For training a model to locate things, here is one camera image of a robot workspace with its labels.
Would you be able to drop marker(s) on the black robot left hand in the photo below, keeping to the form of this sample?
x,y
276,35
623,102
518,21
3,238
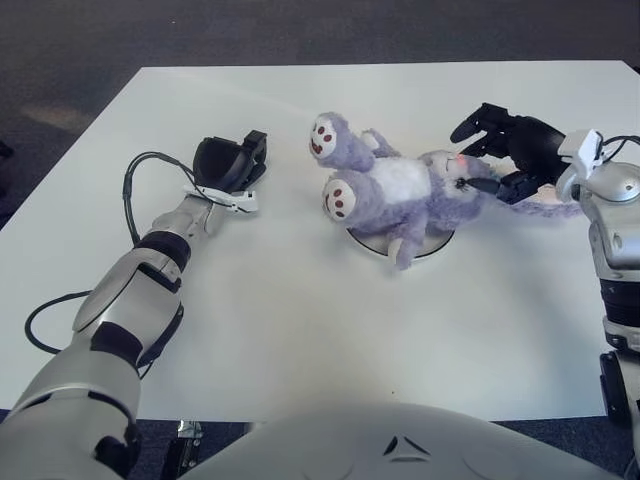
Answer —
x,y
215,162

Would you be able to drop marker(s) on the white plate black rim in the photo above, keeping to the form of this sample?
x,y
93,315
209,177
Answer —
x,y
372,245

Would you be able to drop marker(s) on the white left wrist connector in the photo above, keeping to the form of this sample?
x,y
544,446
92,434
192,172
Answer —
x,y
245,202

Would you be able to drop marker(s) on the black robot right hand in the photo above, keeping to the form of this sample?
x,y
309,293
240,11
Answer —
x,y
535,150

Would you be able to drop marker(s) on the metal table leg bracket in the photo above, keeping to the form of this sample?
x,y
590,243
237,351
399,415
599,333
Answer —
x,y
190,430

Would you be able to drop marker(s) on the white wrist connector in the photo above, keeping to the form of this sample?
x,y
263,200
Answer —
x,y
245,202
587,150

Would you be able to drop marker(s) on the grey robot torso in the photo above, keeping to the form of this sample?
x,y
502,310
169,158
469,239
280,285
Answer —
x,y
350,440

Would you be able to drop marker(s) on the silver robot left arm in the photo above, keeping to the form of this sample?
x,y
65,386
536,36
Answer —
x,y
125,300

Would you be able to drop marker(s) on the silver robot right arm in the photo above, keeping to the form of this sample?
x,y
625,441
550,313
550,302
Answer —
x,y
620,240

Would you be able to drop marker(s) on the white right wrist connector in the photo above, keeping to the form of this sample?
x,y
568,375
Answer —
x,y
587,150

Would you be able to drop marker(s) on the purple plush bunny doll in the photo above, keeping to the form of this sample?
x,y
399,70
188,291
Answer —
x,y
400,200

